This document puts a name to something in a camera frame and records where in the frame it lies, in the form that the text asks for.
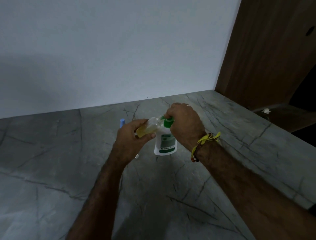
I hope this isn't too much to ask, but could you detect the person's right forearm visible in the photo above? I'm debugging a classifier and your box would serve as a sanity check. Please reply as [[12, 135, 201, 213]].
[[191, 138, 316, 240]]

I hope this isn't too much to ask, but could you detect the person's left hand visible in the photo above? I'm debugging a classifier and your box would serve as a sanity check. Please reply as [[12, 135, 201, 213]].
[[112, 119, 156, 165]]

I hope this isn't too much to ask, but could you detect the person's right hand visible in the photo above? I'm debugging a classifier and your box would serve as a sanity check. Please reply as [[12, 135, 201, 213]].
[[164, 103, 206, 152]]

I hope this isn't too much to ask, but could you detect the red and black bead bracelet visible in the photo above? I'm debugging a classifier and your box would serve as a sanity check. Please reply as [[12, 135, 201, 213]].
[[191, 133, 213, 163]]

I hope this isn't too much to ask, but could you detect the person's left forearm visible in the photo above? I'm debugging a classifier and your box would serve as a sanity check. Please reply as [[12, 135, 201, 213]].
[[65, 153, 139, 240]]

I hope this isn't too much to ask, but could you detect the brown wooden cabinet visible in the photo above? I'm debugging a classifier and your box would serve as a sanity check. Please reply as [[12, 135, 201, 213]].
[[214, 0, 316, 134]]

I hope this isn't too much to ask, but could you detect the white bottle with green pump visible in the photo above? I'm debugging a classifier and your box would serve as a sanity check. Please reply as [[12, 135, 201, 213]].
[[154, 115, 179, 156]]

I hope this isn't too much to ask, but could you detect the yellow thread wristband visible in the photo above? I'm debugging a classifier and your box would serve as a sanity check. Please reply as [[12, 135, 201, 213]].
[[191, 132, 221, 159]]

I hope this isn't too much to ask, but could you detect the clear bottle with yellow liquid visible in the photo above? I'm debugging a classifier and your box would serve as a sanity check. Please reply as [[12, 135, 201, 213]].
[[134, 116, 164, 139]]

